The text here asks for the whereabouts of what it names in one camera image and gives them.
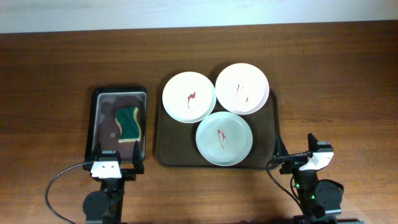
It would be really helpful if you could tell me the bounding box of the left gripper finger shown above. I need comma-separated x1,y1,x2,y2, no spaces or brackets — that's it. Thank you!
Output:
132,141,144,170
90,143,101,162

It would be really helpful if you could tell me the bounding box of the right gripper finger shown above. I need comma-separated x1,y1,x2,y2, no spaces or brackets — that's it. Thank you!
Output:
273,135,289,158
307,133,318,152

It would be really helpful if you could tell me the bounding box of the green yellow sponge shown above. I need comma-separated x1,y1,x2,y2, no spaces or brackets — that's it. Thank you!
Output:
115,106,142,143

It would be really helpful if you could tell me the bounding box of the pale blue stained plate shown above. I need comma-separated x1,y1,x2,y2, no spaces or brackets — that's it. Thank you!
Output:
195,111,253,167

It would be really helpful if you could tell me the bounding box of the pink plate with red stain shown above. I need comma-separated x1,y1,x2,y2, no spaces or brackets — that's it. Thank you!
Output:
215,63,270,115

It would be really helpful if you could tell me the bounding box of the cream plate with red stain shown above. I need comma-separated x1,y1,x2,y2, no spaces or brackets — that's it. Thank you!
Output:
162,72,216,123

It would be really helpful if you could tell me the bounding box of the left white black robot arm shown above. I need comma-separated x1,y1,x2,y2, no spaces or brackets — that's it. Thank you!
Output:
83,142,144,223

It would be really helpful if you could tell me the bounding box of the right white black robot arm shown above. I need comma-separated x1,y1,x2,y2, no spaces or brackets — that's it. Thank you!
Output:
266,133,362,224

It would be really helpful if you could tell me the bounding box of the large brown serving tray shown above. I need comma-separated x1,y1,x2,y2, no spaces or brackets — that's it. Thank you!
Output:
154,72,280,170

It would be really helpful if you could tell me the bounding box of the right black cable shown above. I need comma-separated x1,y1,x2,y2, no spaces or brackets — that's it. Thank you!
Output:
266,151,313,224

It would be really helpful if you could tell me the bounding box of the black cable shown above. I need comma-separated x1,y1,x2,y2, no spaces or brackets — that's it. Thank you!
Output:
45,161,91,224
266,151,313,224

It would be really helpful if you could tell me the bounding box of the left black cable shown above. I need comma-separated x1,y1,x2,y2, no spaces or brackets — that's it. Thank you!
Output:
45,161,91,224

